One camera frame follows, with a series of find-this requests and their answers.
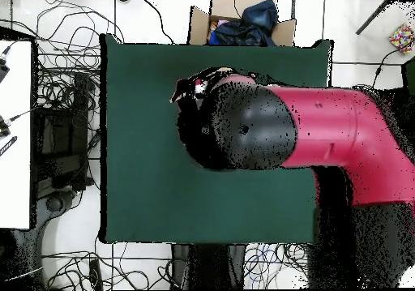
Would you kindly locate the dark blue clothing pile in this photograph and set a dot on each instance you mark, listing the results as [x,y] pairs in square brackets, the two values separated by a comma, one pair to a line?
[256,22]

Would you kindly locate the thin black rod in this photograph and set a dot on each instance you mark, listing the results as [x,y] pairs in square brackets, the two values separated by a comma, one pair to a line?
[373,17]

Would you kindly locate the white side table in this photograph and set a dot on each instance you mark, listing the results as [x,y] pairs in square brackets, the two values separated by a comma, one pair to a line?
[16,174]

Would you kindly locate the black round stand foot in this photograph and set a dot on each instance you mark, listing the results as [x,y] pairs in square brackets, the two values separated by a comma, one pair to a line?
[55,204]

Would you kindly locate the dark green table cloth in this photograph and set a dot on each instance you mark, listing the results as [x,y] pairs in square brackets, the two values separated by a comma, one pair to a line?
[146,174]

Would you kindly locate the black power strip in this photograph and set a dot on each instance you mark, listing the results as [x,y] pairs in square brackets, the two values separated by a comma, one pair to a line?
[95,273]

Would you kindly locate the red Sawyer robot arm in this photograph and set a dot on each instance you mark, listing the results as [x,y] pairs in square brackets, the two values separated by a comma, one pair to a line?
[324,125]

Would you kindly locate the black slotted strip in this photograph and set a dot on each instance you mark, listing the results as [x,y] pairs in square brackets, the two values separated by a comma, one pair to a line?
[8,145]

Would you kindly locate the multicoloured patterned item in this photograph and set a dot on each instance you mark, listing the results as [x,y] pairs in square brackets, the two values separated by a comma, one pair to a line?
[402,38]

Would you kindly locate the black equipment frame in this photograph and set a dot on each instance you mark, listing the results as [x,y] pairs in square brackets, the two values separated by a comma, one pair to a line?
[61,132]

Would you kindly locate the brown cardboard box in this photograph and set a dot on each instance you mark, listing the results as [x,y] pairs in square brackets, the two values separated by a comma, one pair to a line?
[199,28]

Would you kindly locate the green cloth side table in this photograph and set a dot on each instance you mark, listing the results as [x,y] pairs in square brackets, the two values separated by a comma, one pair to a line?
[411,77]

